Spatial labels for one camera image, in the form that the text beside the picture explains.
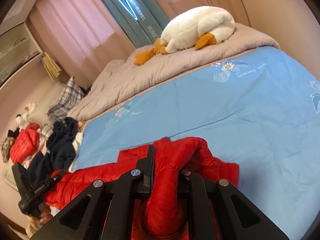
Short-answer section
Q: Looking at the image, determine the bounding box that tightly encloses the white wall shelf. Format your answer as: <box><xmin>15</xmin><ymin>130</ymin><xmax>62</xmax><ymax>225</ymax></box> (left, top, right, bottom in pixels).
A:
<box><xmin>1</xmin><ymin>0</ymin><xmax>42</xmax><ymax>87</ymax></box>

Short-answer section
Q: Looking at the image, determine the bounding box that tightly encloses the grey quilted duvet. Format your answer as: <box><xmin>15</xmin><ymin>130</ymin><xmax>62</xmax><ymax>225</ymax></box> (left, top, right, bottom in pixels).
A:
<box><xmin>67</xmin><ymin>23</ymin><xmax>280</xmax><ymax>120</ymax></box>

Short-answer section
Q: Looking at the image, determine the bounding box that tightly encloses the plaid pillow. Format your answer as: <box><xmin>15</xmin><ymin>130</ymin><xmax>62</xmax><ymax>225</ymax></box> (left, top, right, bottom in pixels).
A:
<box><xmin>40</xmin><ymin>76</ymin><xmax>85</xmax><ymax>140</ymax></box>

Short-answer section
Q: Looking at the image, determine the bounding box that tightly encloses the left human hand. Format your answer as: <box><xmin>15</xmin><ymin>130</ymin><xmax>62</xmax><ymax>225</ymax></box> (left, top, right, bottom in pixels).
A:
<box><xmin>25</xmin><ymin>205</ymin><xmax>55</xmax><ymax>238</ymax></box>

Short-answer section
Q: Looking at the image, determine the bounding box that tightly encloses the folded red down jacket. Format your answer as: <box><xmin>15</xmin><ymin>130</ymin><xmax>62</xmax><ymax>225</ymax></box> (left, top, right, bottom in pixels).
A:
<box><xmin>10</xmin><ymin>122</ymin><xmax>40</xmax><ymax>164</ymax></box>

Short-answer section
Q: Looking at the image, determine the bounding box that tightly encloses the white goose plush toy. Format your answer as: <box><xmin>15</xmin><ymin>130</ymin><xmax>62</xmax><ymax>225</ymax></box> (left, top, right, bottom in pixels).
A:
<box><xmin>134</xmin><ymin>6</ymin><xmax>235</xmax><ymax>66</ymax></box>

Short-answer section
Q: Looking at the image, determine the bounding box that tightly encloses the navy clothes pile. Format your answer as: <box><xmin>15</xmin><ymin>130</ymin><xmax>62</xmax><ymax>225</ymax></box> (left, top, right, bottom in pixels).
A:
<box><xmin>27</xmin><ymin>117</ymin><xmax>78</xmax><ymax>186</ymax></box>

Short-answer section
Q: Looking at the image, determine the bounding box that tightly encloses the blue floral bed sheet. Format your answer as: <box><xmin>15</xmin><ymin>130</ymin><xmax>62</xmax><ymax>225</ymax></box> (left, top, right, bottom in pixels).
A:
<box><xmin>74</xmin><ymin>47</ymin><xmax>319</xmax><ymax>239</ymax></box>

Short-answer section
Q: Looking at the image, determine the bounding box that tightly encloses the pink curtain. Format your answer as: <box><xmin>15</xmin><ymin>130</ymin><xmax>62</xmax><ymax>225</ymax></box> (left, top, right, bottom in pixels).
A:
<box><xmin>27</xmin><ymin>0</ymin><xmax>249</xmax><ymax>88</ymax></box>

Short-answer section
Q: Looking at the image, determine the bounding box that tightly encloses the teal curtain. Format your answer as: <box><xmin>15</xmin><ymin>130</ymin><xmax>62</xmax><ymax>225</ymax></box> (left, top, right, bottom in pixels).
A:
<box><xmin>102</xmin><ymin>0</ymin><xmax>169</xmax><ymax>48</ymax></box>

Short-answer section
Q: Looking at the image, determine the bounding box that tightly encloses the white folded garment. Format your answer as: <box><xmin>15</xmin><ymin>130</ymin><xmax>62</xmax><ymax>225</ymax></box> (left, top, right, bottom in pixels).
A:
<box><xmin>68</xmin><ymin>132</ymin><xmax>84</xmax><ymax>172</ymax></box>

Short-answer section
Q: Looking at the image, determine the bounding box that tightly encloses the red down jacket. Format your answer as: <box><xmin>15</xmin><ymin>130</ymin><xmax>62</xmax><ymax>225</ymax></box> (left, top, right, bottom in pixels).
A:
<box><xmin>44</xmin><ymin>137</ymin><xmax>240</xmax><ymax>239</ymax></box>
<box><xmin>10</xmin><ymin>122</ymin><xmax>40</xmax><ymax>164</ymax></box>

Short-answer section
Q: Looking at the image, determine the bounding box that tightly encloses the white stuffed toy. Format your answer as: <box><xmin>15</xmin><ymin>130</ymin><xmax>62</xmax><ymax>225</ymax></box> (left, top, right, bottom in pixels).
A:
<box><xmin>15</xmin><ymin>102</ymin><xmax>38</xmax><ymax>130</ymax></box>

